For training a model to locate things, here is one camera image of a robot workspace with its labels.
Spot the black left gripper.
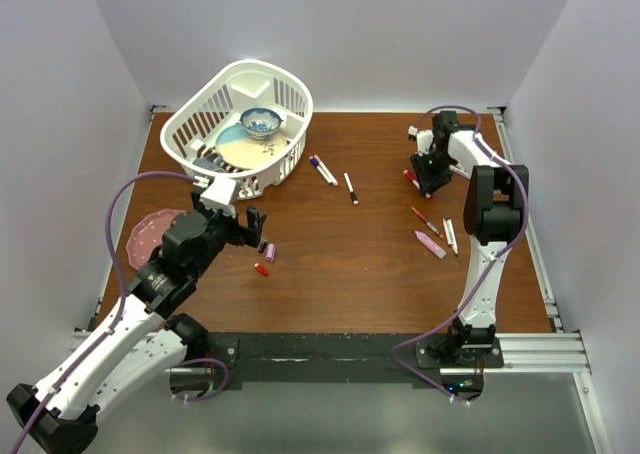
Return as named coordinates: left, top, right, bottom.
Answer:
left=189, top=188, right=265, bottom=278

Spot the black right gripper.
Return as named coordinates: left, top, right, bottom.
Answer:
left=410, top=148, right=454, bottom=196

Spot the purple highlighter cap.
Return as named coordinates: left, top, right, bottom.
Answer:
left=265, top=243, right=276, bottom=262

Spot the red ink gel pen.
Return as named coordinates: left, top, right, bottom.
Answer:
left=410, top=206, right=445, bottom=239

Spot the red cap white marker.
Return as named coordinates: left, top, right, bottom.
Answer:
left=442, top=218, right=459, bottom=256

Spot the purple highlighter marker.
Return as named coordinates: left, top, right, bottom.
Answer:
left=414, top=230, right=447, bottom=259

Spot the black capped white marker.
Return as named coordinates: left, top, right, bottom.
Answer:
left=343, top=172, right=359, bottom=206

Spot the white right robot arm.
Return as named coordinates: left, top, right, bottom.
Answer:
left=408, top=105, right=529, bottom=367

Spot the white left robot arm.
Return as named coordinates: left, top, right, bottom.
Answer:
left=7, top=206, right=266, bottom=453

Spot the cream and blue plate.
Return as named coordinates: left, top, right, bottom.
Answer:
left=215, top=124, right=288, bottom=170

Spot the pink dotted plate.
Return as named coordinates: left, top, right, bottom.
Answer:
left=126, top=209, right=184, bottom=269

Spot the white plastic basket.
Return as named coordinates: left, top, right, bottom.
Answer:
left=160, top=59, right=313, bottom=199

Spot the blue patterned bowl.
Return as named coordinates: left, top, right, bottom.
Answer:
left=240, top=108, right=283, bottom=139

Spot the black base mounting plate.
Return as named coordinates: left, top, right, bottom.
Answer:
left=186, top=333, right=504, bottom=393

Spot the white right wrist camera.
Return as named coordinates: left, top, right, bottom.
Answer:
left=407, top=125, right=434, bottom=155

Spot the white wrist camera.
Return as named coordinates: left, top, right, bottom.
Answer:
left=407, top=125, right=434, bottom=155
left=191, top=176, right=240, bottom=218

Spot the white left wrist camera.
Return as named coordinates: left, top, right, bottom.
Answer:
left=191, top=176, right=240, bottom=218

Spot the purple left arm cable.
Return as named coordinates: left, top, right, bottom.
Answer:
left=7, top=171, right=206, bottom=453

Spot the aluminium frame rail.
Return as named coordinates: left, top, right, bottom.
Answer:
left=489, top=106, right=614, bottom=454

